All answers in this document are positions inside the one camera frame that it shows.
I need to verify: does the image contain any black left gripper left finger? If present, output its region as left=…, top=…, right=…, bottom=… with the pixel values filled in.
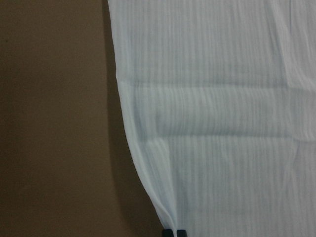
left=161, top=229, right=172, bottom=237

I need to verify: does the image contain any light blue button-up shirt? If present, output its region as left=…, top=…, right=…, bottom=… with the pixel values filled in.
left=108, top=0, right=316, bottom=237

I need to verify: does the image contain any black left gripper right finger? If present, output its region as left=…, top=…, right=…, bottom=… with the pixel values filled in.
left=176, top=230, right=187, bottom=237

